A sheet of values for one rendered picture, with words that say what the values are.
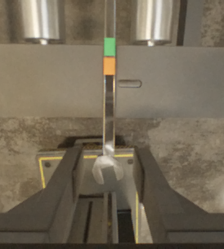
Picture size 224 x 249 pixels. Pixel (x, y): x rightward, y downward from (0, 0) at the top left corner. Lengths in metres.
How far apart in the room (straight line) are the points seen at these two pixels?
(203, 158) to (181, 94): 1.52
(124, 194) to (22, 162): 0.92
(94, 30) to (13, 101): 1.22
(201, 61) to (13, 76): 0.23
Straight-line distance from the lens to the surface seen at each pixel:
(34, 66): 0.25
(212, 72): 0.26
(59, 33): 0.54
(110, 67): 0.22
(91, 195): 1.35
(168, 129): 1.53
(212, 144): 1.73
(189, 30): 0.68
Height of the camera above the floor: 1.40
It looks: 75 degrees down
